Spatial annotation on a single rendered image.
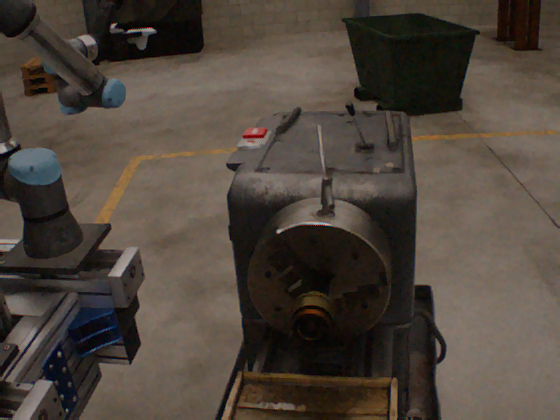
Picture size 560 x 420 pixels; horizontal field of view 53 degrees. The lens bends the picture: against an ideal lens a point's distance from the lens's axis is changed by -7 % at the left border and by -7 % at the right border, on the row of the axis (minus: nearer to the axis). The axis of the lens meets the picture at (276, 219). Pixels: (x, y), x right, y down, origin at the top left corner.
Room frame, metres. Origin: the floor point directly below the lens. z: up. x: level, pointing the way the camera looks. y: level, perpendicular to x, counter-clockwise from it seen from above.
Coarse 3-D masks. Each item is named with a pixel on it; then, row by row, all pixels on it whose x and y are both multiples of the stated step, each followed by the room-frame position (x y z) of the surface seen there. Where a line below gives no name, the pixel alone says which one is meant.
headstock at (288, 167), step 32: (256, 128) 1.71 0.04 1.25; (288, 128) 1.68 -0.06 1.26; (352, 128) 1.64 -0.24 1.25; (384, 128) 1.62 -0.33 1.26; (256, 160) 1.44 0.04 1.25; (288, 160) 1.42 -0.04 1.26; (320, 160) 1.40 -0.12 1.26; (352, 160) 1.39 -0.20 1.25; (384, 160) 1.37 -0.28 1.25; (256, 192) 1.30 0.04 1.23; (288, 192) 1.29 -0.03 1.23; (320, 192) 1.27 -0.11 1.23; (352, 192) 1.26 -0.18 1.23; (384, 192) 1.24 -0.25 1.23; (416, 192) 1.24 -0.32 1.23; (256, 224) 1.29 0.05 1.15; (384, 224) 1.23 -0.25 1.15; (416, 224) 1.24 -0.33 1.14; (384, 320) 1.23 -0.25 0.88
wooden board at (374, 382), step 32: (256, 384) 1.03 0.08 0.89; (288, 384) 1.02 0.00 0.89; (320, 384) 1.00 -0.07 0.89; (352, 384) 0.99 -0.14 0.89; (384, 384) 0.97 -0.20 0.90; (224, 416) 0.91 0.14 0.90; (256, 416) 0.92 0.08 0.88; (288, 416) 0.92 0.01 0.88; (320, 416) 0.91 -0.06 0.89; (352, 416) 0.90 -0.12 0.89; (384, 416) 0.89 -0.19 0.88
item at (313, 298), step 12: (300, 300) 1.02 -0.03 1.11; (312, 300) 1.00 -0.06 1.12; (324, 300) 1.01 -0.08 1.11; (300, 312) 0.98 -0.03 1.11; (312, 312) 0.97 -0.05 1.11; (324, 312) 0.98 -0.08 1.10; (336, 312) 1.01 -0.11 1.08; (300, 324) 1.00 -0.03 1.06; (312, 324) 1.02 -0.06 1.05; (324, 324) 0.96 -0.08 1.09; (300, 336) 0.97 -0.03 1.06; (312, 336) 0.98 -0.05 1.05; (324, 336) 0.96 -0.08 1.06
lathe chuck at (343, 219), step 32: (288, 224) 1.13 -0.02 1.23; (320, 224) 1.11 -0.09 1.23; (352, 224) 1.12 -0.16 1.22; (256, 256) 1.13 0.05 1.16; (320, 256) 1.11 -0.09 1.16; (352, 256) 1.10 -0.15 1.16; (384, 256) 1.10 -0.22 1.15; (256, 288) 1.14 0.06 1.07; (320, 288) 1.17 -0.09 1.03; (384, 288) 1.08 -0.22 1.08; (288, 320) 1.12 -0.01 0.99; (352, 320) 1.09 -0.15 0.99
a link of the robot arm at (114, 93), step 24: (0, 0) 1.24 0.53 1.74; (24, 0) 1.28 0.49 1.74; (0, 24) 1.25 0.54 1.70; (24, 24) 1.27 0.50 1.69; (48, 24) 1.34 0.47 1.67; (48, 48) 1.32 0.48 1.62; (72, 48) 1.38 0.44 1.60; (72, 72) 1.38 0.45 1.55; (96, 72) 1.43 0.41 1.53; (96, 96) 1.44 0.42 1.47; (120, 96) 1.46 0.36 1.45
